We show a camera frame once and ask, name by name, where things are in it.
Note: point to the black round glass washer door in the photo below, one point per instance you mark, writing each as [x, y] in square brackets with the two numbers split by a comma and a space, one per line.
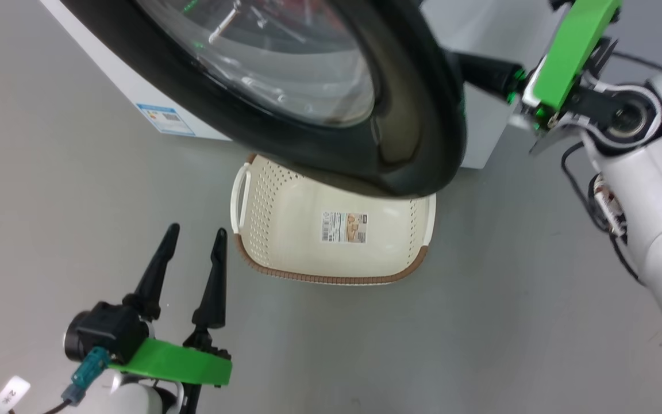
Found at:
[411, 86]

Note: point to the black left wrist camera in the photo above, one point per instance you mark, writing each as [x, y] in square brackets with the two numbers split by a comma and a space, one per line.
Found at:
[107, 330]

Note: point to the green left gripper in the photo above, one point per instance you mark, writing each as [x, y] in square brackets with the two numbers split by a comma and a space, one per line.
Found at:
[176, 362]

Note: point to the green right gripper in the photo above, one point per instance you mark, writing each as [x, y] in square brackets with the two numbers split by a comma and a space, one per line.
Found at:
[566, 57]

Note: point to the white front-load washing machine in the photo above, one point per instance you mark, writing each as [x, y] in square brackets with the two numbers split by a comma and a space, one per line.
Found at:
[483, 138]

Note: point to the cream perforated laundry basket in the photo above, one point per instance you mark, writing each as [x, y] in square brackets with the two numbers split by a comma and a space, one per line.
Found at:
[291, 230]

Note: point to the blue energy label sticker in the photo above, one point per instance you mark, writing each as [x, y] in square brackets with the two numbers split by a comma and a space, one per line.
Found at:
[165, 119]

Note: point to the basket product label sticker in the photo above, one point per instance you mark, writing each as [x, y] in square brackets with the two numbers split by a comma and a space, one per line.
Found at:
[343, 226]

